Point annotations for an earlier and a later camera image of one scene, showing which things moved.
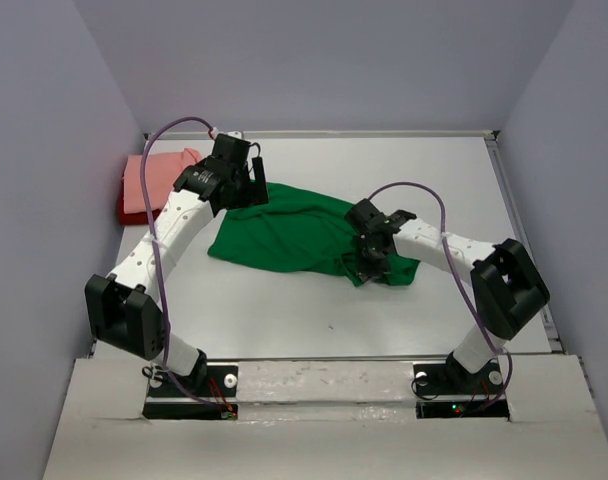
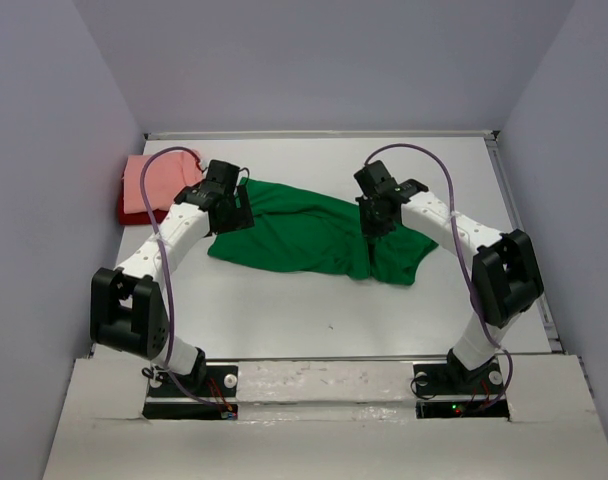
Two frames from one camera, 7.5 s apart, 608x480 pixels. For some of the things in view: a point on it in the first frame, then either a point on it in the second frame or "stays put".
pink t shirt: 161,172 stays put
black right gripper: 367,269 → 370,230
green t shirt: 301,228 stays put
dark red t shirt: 133,218 stays put
